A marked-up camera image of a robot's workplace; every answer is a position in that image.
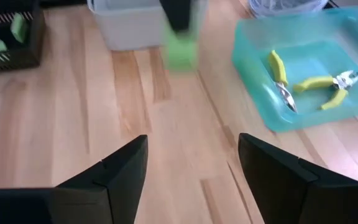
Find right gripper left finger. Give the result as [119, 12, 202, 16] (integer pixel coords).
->
[0, 134, 149, 224]

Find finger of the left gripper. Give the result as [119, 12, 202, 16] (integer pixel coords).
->
[159, 0, 196, 34]

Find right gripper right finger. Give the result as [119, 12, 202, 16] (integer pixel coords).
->
[237, 133, 358, 224]

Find yellow-handled pliers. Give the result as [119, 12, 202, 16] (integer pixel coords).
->
[292, 70, 358, 111]
[268, 49, 298, 113]

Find white translucent plastic bin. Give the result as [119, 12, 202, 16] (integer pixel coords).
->
[87, 0, 209, 51]

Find teal translucent plastic bin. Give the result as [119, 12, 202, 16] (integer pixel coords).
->
[231, 5, 358, 133]

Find black mesh tray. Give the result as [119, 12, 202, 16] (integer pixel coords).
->
[0, 0, 46, 75]

